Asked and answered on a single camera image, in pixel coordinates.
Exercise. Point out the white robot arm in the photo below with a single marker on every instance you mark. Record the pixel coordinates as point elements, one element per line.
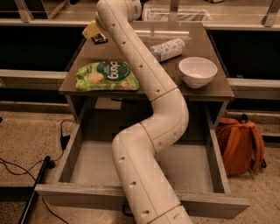
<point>150,195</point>

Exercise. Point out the white bowl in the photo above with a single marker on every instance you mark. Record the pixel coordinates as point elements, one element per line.
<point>196,71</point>

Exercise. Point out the orange backpack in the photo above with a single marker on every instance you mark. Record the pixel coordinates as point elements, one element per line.
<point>241,145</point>

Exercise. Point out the green snack bag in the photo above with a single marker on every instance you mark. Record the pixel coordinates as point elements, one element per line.
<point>106,75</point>

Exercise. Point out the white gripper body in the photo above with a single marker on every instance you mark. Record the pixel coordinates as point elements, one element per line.
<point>91,30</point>

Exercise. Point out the black drawer handle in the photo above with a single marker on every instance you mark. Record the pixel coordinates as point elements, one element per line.
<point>125,213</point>

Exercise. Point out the open grey top drawer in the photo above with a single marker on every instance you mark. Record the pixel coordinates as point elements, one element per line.
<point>86,175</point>

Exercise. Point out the black rxbar chocolate bar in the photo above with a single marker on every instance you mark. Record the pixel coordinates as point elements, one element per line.
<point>99,39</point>

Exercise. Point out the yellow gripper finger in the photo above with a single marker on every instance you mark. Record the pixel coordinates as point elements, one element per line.
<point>91,30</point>

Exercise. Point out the grey cabinet with glossy top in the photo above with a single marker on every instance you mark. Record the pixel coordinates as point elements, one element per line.
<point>217,94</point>

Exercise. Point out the clear plastic water bottle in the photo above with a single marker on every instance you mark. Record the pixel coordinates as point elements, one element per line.
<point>168,50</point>

